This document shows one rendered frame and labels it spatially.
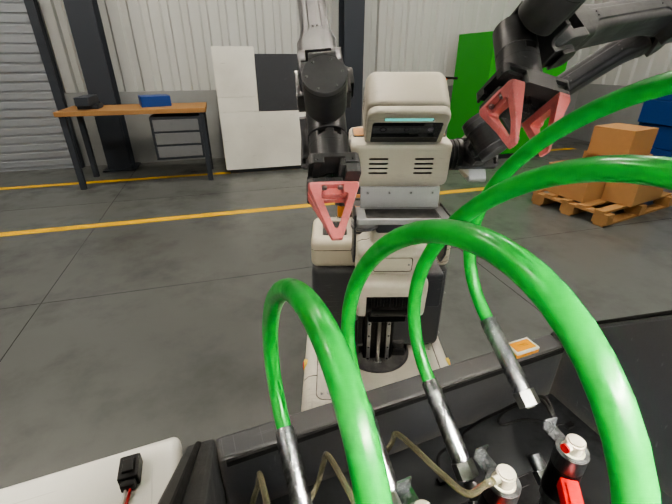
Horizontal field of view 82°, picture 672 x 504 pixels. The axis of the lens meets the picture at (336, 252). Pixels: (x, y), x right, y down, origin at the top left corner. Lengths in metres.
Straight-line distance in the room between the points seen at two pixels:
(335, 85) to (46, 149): 6.50
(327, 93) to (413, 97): 0.55
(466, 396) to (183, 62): 6.09
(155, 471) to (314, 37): 0.63
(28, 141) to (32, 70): 0.94
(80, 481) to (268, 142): 5.10
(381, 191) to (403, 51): 6.08
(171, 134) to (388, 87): 4.36
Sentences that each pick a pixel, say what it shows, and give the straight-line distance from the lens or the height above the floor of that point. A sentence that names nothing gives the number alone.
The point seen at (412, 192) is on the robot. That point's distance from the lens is 1.10.
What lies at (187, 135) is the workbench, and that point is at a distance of 5.21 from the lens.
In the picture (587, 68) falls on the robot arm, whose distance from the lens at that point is 1.08.
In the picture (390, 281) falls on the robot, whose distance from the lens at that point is 1.21.
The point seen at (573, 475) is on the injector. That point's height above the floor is 1.08.
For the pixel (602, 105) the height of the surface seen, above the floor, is 1.39.
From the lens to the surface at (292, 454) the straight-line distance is 0.39.
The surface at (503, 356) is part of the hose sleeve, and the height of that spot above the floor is 1.14.
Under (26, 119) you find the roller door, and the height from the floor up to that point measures 0.68.
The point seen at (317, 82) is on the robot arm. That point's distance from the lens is 0.50.
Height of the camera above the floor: 1.42
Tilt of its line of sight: 27 degrees down
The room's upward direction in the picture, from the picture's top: straight up
